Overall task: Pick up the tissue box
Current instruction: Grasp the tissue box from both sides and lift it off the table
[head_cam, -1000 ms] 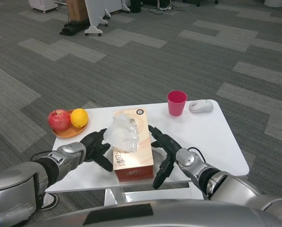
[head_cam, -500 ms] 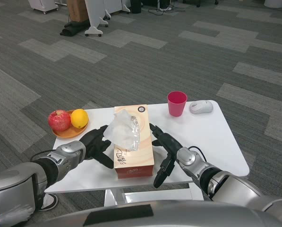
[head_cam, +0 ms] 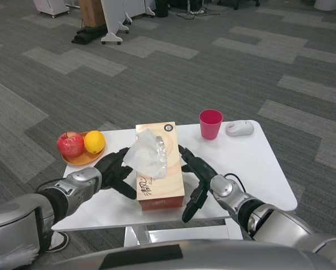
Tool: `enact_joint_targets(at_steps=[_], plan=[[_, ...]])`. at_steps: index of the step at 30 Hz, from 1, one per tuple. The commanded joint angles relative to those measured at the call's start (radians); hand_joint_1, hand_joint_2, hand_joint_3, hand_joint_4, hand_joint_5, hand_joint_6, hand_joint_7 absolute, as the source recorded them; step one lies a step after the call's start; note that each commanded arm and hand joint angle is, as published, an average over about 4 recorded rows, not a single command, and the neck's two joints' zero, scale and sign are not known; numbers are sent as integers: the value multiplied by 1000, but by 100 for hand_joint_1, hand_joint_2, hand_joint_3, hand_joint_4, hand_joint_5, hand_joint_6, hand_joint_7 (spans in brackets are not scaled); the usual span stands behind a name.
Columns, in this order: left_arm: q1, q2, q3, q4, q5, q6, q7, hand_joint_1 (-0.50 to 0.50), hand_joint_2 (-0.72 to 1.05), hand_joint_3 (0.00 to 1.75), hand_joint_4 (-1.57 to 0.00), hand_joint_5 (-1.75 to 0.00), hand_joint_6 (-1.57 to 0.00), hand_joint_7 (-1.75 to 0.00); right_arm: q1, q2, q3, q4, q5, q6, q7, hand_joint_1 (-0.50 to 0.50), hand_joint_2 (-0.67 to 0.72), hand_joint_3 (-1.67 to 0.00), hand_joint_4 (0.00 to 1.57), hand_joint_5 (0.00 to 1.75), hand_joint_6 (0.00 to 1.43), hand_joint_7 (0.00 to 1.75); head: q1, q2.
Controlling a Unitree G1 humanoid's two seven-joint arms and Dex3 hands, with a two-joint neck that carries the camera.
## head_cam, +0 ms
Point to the red apple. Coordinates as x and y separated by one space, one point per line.
70 144

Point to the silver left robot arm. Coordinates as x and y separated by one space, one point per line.
80 178

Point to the yellow orange fruit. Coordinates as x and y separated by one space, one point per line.
94 142

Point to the white fluffy object blue band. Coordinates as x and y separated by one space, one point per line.
13 257

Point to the orange plate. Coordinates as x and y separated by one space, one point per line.
80 161

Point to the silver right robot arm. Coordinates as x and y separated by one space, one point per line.
224 185

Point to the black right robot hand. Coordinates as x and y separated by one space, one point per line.
204 174

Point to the white wheeled partition board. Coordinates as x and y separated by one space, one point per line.
112 17

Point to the black trash bin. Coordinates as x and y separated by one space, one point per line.
162 8

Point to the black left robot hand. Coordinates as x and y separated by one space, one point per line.
111 171

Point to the orange tissue box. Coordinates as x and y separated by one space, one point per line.
173 174

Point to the brown cardboard box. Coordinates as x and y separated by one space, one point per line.
91 14

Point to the black office chair base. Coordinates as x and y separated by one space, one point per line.
236 4

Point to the pink plastic cup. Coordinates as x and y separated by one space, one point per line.
210 128

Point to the white computer mouse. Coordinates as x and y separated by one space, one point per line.
239 128

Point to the white table base frame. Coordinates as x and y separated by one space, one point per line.
134 236

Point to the white power strip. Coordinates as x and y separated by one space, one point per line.
197 12

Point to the white wheeled cabinet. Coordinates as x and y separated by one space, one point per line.
51 5

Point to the black bag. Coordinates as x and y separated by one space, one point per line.
86 35

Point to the black white sneaker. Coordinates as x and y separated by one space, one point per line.
58 242

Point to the silver robot chest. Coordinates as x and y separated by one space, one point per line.
226 257

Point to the white round column base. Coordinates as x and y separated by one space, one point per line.
327 5

